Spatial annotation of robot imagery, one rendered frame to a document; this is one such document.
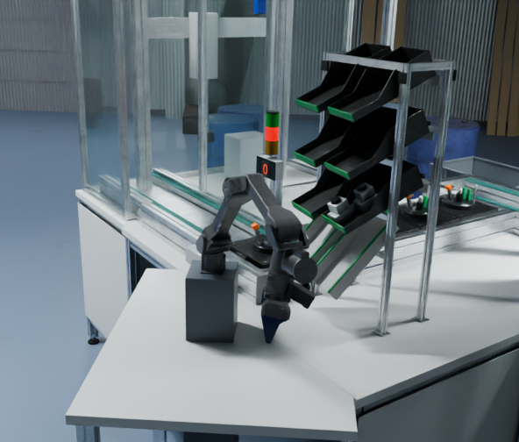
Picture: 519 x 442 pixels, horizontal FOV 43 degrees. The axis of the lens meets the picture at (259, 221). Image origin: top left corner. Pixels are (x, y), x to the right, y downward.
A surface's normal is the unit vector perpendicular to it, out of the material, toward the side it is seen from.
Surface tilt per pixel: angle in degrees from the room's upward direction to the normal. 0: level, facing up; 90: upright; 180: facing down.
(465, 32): 90
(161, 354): 0
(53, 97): 90
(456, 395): 90
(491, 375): 90
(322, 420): 0
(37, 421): 0
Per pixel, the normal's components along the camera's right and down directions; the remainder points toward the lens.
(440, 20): -0.06, 0.33
